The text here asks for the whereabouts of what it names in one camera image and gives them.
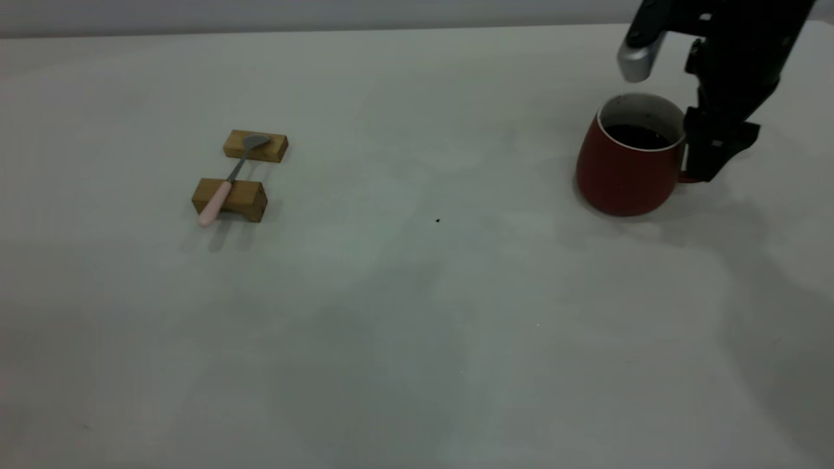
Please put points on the arched wooden block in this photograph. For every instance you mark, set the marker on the arched wooden block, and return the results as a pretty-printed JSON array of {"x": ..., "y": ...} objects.
[{"x": 251, "y": 198}]

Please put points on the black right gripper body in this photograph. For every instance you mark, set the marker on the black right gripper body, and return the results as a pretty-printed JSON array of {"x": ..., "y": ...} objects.
[{"x": 743, "y": 58}]

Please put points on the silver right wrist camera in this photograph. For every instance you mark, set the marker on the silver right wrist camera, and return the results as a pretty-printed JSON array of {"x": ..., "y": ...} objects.
[{"x": 640, "y": 60}]

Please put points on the flat wooden block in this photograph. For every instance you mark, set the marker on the flat wooden block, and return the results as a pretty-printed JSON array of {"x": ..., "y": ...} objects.
[{"x": 273, "y": 150}]

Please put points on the red ceramic cup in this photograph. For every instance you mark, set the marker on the red ceramic cup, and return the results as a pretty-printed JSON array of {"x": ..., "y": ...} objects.
[{"x": 622, "y": 182}]

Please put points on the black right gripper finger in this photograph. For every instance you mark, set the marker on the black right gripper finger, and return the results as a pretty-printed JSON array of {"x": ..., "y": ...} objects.
[
  {"x": 723, "y": 146},
  {"x": 693, "y": 140}
]

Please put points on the dark coffee liquid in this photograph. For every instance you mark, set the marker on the dark coffee liquid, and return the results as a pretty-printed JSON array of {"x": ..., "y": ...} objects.
[{"x": 635, "y": 135}]

